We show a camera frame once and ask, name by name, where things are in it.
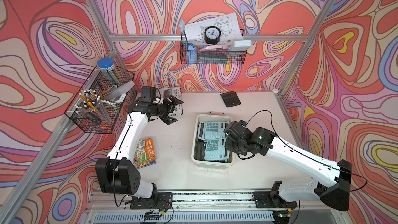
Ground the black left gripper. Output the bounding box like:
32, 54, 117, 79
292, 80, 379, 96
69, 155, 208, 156
149, 94, 182, 124

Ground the teal calculator with display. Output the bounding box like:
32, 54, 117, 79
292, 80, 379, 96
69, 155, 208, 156
204, 138, 230, 163

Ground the light blue calculator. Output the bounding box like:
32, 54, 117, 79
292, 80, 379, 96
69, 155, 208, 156
197, 121, 229, 141

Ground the black calculator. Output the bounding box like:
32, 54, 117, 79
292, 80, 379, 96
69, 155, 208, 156
194, 139, 206, 161
220, 91, 241, 108

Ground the cream plastic storage box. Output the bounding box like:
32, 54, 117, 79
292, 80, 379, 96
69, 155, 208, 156
191, 114, 234, 169

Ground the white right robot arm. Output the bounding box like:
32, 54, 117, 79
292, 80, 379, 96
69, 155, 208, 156
224, 121, 352, 212

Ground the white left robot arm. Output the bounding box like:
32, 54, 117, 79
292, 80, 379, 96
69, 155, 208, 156
95, 87, 184, 199

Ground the white box in side basket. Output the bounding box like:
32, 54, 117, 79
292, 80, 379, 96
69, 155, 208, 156
103, 80, 135, 103

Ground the design weekly magazine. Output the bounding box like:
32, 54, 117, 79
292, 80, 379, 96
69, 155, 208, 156
161, 86, 183, 116

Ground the colourful treehouse book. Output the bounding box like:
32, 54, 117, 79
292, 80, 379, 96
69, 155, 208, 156
133, 138, 157, 169

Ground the blue lid pencil jar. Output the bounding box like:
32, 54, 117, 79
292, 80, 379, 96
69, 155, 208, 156
97, 58, 123, 86

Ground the clear cup of pens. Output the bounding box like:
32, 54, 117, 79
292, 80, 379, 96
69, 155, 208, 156
75, 90, 111, 124

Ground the black round clock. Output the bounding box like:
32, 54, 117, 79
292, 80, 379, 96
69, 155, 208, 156
204, 26, 221, 45

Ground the white device in basket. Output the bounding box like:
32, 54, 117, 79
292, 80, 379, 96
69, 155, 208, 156
230, 40, 252, 52

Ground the white paper drawing sheet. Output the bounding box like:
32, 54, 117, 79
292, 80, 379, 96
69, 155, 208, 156
184, 13, 243, 46

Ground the black wire back basket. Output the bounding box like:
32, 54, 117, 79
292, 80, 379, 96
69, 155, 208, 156
179, 28, 248, 65

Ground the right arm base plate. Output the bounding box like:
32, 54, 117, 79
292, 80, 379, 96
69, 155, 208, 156
252, 191, 298, 209

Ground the black wire side basket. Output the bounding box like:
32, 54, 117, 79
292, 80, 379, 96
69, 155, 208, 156
64, 66, 136, 134

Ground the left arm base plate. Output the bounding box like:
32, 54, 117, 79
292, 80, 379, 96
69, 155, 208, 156
129, 192, 173, 210

